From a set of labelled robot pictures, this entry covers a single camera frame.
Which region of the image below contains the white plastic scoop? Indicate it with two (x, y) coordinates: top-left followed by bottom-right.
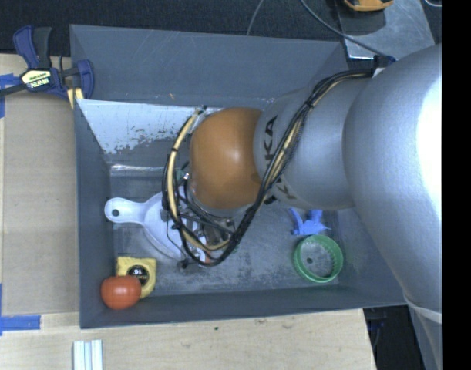
(103, 191), (187, 262)

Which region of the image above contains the blue toy animal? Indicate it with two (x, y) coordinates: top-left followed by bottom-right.
(288, 207), (332, 237)

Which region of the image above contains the yellow tape measure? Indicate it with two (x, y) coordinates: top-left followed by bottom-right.
(115, 256), (158, 299)

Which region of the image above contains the red toy tomato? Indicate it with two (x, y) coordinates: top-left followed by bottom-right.
(100, 275), (143, 311)

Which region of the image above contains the grey metal bin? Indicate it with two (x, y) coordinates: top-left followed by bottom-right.
(69, 24), (408, 330)

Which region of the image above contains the pale wood flat board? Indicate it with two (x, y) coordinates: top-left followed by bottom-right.
(2, 90), (82, 317)

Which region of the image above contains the green plastic ring lid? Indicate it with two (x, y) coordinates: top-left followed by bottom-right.
(293, 234), (345, 284)

